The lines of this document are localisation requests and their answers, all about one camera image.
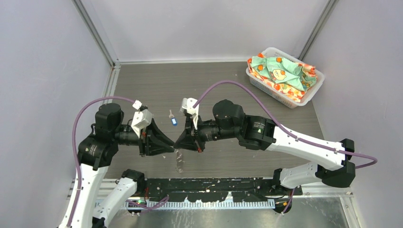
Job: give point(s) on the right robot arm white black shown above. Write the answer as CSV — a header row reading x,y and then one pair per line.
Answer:
x,y
327,163

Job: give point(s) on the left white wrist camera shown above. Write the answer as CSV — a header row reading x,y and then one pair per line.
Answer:
x,y
141,120

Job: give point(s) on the blue capped key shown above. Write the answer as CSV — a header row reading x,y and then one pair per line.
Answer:
x,y
172,118

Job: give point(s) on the white plastic basket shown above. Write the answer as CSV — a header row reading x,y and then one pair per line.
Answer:
x,y
274,52

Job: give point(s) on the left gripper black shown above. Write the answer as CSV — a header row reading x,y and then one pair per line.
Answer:
x,y
152,140

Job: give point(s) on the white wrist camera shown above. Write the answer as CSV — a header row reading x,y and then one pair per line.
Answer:
x,y
187,107
141,120

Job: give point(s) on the colourful printed cloth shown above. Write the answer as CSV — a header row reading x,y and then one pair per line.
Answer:
x,y
293,79

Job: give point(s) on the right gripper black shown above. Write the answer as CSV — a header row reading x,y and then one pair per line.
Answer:
x,y
190,138

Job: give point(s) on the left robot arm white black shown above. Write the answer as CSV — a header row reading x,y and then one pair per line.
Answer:
x,y
94,156

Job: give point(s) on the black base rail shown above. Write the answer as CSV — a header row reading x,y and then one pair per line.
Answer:
x,y
211,189

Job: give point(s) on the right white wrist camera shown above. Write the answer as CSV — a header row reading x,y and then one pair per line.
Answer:
x,y
187,107

